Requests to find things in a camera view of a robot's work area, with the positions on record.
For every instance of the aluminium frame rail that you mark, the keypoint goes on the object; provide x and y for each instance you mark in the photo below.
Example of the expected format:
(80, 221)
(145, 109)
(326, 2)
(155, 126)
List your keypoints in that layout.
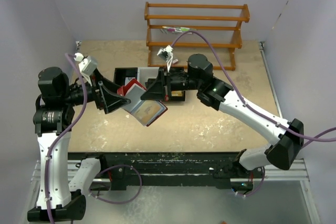
(298, 172)

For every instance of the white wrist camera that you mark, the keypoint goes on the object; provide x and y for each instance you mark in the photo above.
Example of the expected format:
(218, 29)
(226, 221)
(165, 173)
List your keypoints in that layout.
(167, 55)
(87, 65)

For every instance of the grey card in tray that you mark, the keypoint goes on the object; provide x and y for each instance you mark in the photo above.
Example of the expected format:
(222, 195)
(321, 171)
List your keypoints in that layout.
(128, 79)

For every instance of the clear plastic card sleeve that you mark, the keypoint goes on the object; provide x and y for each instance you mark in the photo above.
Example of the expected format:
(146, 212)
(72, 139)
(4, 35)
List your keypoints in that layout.
(134, 94)

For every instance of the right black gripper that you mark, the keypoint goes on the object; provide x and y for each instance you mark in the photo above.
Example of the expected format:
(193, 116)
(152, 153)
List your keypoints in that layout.
(156, 91)

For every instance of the red leather card holder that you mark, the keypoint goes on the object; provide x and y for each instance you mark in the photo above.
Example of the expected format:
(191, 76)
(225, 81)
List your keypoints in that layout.
(123, 90)

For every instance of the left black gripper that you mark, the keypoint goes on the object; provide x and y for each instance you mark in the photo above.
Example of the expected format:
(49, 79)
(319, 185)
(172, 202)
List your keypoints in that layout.
(109, 99)

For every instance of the bundle of coloured pens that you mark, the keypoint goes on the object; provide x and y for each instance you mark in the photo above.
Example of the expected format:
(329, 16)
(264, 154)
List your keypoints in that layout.
(176, 30)

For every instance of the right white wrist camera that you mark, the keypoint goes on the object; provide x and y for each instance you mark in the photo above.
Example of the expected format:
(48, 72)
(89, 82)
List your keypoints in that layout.
(167, 55)

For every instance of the yellow card stack in tray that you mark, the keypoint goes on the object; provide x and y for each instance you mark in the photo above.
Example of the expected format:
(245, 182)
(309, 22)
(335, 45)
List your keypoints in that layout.
(177, 93)

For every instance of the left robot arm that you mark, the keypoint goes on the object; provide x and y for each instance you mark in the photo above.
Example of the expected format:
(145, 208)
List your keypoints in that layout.
(60, 198)

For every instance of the black and white organiser tray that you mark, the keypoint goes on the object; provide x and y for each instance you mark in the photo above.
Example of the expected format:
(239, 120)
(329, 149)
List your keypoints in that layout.
(121, 73)

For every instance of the tan card in holder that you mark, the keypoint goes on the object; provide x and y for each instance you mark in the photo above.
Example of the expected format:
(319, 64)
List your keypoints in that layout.
(146, 111)

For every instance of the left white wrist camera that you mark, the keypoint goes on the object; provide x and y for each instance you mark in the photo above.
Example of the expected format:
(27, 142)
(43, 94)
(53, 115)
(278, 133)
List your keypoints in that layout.
(87, 65)

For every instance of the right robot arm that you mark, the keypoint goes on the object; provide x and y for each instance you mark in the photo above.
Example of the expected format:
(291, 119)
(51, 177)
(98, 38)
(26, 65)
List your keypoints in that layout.
(283, 136)

